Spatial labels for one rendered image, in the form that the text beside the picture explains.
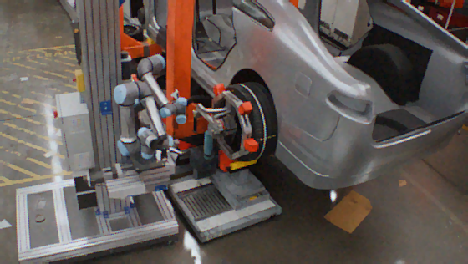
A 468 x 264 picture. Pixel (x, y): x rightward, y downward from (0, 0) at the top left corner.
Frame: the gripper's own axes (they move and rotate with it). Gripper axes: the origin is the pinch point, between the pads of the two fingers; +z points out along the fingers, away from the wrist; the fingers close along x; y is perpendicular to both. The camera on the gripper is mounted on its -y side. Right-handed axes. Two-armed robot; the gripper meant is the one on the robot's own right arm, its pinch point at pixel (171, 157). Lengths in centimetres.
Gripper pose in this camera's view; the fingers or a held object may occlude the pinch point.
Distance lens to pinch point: 242.6
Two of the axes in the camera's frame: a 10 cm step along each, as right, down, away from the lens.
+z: 6.2, 4.7, -6.3
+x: -7.6, 1.7, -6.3
